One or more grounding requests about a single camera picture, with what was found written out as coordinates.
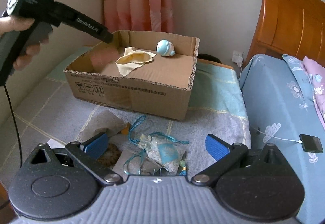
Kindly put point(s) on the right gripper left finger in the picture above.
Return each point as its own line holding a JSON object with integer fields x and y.
{"x": 85, "y": 155}

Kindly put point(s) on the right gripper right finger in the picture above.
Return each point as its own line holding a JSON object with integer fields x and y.
{"x": 227, "y": 157}

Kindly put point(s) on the white tissue paper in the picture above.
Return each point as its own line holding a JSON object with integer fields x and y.
{"x": 55, "y": 144}

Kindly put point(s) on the grey cloth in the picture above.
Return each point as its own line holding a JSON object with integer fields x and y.
{"x": 114, "y": 137}

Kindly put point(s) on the yellow soft cloth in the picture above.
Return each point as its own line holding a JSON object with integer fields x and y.
{"x": 132, "y": 59}

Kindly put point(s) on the blue round plush toy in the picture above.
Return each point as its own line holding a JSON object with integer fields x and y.
{"x": 165, "y": 48}

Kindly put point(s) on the person's left hand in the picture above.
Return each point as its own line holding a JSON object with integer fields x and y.
{"x": 13, "y": 23}

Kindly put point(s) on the brown hair scrunchie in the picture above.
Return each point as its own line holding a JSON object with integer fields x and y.
{"x": 110, "y": 157}

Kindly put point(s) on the small orange bead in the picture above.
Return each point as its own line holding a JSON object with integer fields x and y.
{"x": 125, "y": 131}

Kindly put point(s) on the blue sachet pouch with tassel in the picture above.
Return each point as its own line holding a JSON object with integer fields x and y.
{"x": 164, "y": 150}

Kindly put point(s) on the grey checked blanket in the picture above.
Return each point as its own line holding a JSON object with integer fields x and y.
{"x": 50, "y": 113}

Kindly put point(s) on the blue floral quilt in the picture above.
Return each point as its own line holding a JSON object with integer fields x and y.
{"x": 280, "y": 105}

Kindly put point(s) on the black smartphone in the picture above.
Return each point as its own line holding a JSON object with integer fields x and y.
{"x": 311, "y": 144}

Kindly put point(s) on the brown cardboard box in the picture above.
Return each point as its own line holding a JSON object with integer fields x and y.
{"x": 161, "y": 87}

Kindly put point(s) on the purple floral quilt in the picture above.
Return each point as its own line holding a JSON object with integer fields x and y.
{"x": 316, "y": 74}

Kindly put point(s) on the orange wooden headboard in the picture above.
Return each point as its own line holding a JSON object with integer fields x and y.
{"x": 293, "y": 27}

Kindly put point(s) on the white wall charger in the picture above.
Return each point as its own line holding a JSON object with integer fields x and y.
{"x": 237, "y": 58}

